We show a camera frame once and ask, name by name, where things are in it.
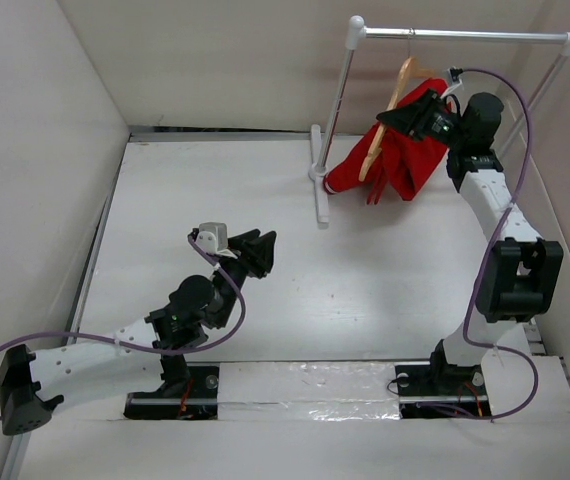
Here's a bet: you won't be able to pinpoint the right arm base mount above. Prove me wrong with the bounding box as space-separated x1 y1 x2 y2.
386 351 492 419

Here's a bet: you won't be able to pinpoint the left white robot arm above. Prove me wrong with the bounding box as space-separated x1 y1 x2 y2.
0 223 277 436

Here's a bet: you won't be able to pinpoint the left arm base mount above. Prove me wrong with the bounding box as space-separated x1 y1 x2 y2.
123 356 221 421

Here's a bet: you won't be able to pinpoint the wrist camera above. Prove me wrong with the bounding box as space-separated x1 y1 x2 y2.
188 222 237 258
440 67 464 98

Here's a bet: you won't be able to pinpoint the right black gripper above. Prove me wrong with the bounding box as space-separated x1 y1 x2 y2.
376 87 467 150

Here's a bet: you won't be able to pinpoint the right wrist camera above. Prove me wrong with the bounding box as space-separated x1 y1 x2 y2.
440 67 464 98

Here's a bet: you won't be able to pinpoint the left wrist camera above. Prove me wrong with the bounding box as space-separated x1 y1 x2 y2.
188 222 237 258

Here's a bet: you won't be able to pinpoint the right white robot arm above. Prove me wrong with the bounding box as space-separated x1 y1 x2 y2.
377 89 564 394

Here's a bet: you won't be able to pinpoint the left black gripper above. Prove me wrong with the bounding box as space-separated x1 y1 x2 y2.
209 229 272 329

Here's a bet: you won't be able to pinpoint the silver taped foam strip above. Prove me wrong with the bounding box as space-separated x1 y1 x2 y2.
217 361 401 422

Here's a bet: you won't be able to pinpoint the white clothes rack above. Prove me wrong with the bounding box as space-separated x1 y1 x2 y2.
309 15 570 229

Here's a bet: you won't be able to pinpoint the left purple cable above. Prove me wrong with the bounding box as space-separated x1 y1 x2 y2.
0 234 246 420

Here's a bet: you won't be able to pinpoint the red trousers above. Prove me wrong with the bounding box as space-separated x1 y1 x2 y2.
320 77 459 206

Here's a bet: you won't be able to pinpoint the wooden clothes hanger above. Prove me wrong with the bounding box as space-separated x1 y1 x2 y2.
358 28 435 182

